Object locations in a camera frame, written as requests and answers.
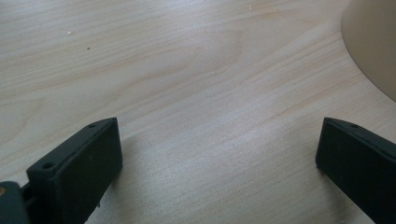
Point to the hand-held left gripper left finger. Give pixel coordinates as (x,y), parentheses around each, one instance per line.
(77,168)

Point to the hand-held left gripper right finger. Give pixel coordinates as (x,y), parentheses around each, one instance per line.
(358,165)

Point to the beige round bowl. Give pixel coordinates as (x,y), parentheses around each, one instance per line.
(373,40)

